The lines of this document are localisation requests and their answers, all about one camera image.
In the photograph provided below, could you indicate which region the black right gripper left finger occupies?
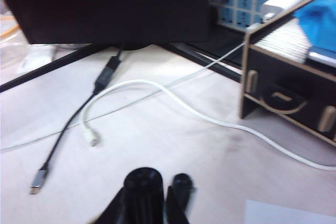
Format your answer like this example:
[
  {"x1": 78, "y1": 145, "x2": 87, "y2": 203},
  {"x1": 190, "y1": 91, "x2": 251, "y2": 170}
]
[{"x1": 90, "y1": 186, "x2": 127, "y2": 224}]

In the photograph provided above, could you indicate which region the thick white cable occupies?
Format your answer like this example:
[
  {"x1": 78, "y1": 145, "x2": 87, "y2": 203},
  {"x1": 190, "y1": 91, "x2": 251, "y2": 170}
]
[{"x1": 80, "y1": 79, "x2": 336, "y2": 172}]

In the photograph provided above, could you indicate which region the black flat stand base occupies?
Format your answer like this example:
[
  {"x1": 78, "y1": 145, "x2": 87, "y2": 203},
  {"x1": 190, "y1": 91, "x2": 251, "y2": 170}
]
[{"x1": 0, "y1": 42, "x2": 244, "y2": 93}]

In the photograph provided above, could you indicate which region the white square charger plug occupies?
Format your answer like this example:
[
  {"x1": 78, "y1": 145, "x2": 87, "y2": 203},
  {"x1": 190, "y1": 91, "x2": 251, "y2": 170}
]
[{"x1": 260, "y1": 0, "x2": 300, "y2": 23}]

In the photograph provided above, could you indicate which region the thin grey flat board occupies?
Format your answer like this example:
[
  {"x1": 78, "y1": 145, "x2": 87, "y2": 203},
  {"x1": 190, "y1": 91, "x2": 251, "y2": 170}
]
[{"x1": 255, "y1": 17, "x2": 336, "y2": 67}]

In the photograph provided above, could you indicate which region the black marker with white print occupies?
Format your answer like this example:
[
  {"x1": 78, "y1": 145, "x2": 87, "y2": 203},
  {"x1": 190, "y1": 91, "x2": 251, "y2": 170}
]
[{"x1": 123, "y1": 167, "x2": 165, "y2": 224}]

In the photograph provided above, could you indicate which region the black wooden desk shelf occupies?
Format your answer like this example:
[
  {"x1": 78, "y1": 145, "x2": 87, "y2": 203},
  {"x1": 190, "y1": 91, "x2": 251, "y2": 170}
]
[{"x1": 239, "y1": 0, "x2": 336, "y2": 148}]

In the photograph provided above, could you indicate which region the orange cable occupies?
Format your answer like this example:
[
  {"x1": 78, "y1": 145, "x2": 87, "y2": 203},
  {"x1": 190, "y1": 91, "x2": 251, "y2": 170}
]
[{"x1": 0, "y1": 15, "x2": 21, "y2": 39}]

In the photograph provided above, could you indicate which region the tall dark monitor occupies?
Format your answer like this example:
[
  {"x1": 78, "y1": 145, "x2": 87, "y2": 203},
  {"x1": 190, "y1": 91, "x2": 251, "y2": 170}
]
[{"x1": 0, "y1": 0, "x2": 214, "y2": 51}]

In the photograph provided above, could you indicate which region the white paper sheet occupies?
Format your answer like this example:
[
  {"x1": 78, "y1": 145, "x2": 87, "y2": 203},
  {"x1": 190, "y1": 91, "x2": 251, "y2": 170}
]
[{"x1": 245, "y1": 199, "x2": 336, "y2": 224}]

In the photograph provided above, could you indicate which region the blue wet wipes pack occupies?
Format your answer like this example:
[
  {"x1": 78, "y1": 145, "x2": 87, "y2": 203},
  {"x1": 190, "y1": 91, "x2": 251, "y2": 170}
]
[{"x1": 292, "y1": 0, "x2": 336, "y2": 51}]

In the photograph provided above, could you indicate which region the power strip with blue sockets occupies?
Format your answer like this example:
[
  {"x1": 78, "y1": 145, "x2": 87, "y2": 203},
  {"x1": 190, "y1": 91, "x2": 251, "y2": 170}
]
[{"x1": 209, "y1": 0, "x2": 317, "y2": 30}]

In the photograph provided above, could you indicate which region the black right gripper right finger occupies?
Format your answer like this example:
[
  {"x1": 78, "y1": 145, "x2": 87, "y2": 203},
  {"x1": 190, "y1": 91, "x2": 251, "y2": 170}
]
[{"x1": 164, "y1": 186, "x2": 190, "y2": 224}]

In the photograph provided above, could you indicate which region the clear plastic bag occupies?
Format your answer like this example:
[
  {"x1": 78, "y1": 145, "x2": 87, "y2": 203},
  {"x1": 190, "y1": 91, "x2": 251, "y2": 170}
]
[{"x1": 0, "y1": 44, "x2": 58, "y2": 78}]

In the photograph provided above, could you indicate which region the thin white cable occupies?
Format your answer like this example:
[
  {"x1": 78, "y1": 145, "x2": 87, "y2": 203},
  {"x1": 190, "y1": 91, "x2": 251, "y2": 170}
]
[{"x1": 0, "y1": 41, "x2": 249, "y2": 153}]

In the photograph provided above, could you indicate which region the black USB-C cable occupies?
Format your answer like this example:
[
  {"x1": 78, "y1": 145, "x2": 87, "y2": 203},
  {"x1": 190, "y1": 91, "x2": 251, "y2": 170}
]
[{"x1": 28, "y1": 47, "x2": 124, "y2": 196}]

